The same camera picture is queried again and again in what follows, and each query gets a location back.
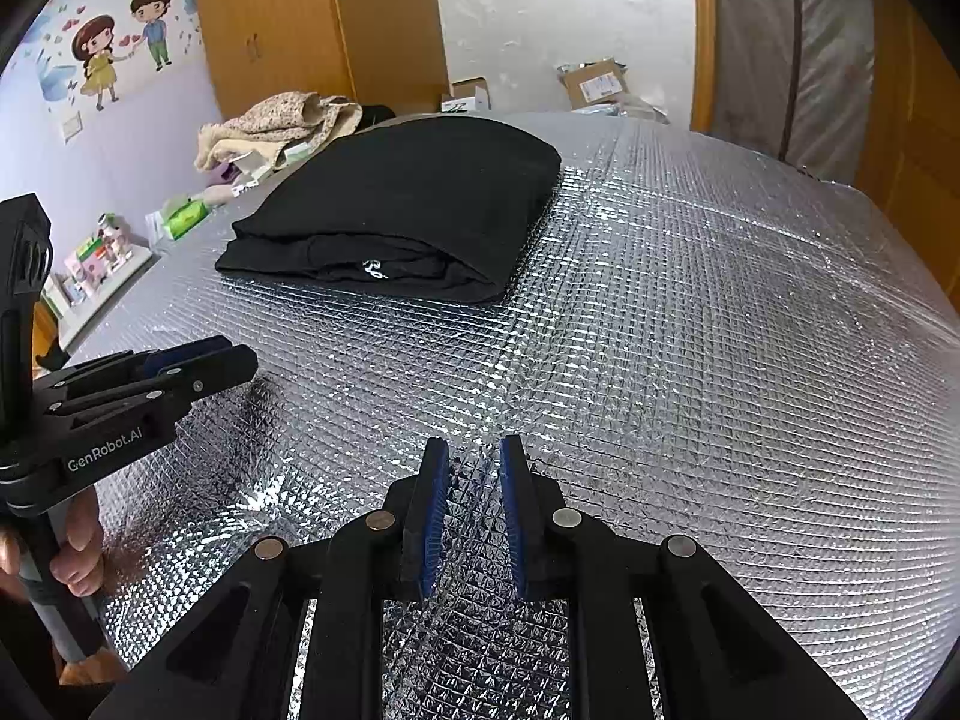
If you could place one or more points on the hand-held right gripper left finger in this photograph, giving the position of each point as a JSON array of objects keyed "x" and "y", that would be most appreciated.
[{"x": 431, "y": 517}]

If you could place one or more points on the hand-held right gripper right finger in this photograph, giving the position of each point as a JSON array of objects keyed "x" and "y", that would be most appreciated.
[{"x": 514, "y": 517}]

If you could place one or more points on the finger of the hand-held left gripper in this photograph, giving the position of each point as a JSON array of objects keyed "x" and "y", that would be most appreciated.
[
  {"x": 195, "y": 375},
  {"x": 187, "y": 352}
]

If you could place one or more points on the black garment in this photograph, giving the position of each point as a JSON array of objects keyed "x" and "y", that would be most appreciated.
[{"x": 412, "y": 202}]

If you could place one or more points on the person's left hand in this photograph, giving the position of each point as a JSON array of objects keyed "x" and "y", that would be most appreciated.
[{"x": 81, "y": 547}]

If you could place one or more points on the pile of small colourful packets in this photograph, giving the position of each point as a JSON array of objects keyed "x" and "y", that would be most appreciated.
[{"x": 94, "y": 262}]

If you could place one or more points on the orange wooden panel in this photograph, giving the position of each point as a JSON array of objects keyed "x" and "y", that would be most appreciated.
[{"x": 46, "y": 334}]

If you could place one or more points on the green tissue pack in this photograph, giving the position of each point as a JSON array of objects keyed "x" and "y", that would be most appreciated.
[{"x": 186, "y": 219}]

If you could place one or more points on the purple cloth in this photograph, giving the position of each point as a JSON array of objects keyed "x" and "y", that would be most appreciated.
[{"x": 223, "y": 174}]

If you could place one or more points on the silver foil mat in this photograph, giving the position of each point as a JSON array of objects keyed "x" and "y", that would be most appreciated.
[{"x": 675, "y": 352}]

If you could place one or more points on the beige floral blanket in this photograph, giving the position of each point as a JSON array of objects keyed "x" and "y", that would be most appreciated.
[{"x": 277, "y": 116}]

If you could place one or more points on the black bag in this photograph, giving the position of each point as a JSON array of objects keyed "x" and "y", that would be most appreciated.
[{"x": 375, "y": 116}]

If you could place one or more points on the wooden wardrobe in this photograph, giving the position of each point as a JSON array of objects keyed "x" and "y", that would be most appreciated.
[{"x": 315, "y": 15}]

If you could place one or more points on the white cardboard box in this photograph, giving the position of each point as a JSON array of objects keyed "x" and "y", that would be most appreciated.
[{"x": 466, "y": 96}]

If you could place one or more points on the white plastic mailer bag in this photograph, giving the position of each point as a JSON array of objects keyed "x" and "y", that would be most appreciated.
[{"x": 637, "y": 109}]

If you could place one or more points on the brown cardboard box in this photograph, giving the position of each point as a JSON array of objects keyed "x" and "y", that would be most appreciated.
[{"x": 596, "y": 82}]

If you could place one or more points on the grey plastic door curtain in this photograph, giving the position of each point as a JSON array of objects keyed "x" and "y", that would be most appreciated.
[{"x": 787, "y": 52}]

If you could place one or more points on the wooden door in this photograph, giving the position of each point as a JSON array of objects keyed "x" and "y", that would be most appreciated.
[{"x": 915, "y": 105}]

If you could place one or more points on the white wall socket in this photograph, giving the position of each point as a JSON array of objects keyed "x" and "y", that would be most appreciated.
[{"x": 70, "y": 126}]

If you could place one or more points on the cartoon couple wall sticker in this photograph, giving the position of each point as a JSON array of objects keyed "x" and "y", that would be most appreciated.
[{"x": 120, "y": 37}]

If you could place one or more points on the wooden door frame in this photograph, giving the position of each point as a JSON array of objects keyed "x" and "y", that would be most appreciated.
[{"x": 703, "y": 30}]

